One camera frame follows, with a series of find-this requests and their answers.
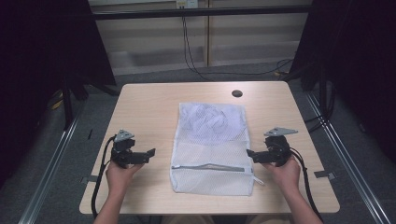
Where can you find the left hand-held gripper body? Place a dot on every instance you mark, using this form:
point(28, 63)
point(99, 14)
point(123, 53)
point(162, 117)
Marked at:
point(123, 152)

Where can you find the person's right leg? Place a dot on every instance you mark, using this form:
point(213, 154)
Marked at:
point(264, 220)

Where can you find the white wall socket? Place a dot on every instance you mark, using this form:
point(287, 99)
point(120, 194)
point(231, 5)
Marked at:
point(187, 3)

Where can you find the black metal stand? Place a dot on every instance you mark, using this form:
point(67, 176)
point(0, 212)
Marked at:
point(67, 105)

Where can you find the person's right hand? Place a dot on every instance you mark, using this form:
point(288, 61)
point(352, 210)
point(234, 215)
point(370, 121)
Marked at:
point(288, 175)

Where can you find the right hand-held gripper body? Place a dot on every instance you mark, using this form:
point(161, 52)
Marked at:
point(278, 149)

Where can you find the person's leg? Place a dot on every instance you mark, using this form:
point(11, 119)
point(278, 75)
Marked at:
point(186, 220)
point(264, 220)

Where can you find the white crumpled cloth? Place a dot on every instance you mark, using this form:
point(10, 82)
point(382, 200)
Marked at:
point(208, 121)

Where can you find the person's left leg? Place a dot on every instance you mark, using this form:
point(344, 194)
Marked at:
point(186, 220)

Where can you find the black curtain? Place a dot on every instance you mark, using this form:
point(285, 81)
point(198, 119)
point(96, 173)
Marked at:
point(37, 62)
point(358, 62)

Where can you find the small black floor strip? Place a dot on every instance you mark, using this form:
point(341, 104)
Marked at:
point(90, 134)

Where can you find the aluminium floor rail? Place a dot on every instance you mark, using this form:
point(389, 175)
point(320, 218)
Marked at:
point(46, 177)
point(351, 161)

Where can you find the grey tape piece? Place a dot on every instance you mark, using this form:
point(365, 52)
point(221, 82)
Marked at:
point(324, 174)
point(91, 179)

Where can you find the white mesh laundry bag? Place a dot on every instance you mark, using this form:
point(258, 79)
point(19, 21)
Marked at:
point(211, 180)

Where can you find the black horizontal bar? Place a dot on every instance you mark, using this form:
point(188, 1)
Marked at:
point(202, 12)

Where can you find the person's left hand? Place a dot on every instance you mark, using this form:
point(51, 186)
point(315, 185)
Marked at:
point(120, 179)

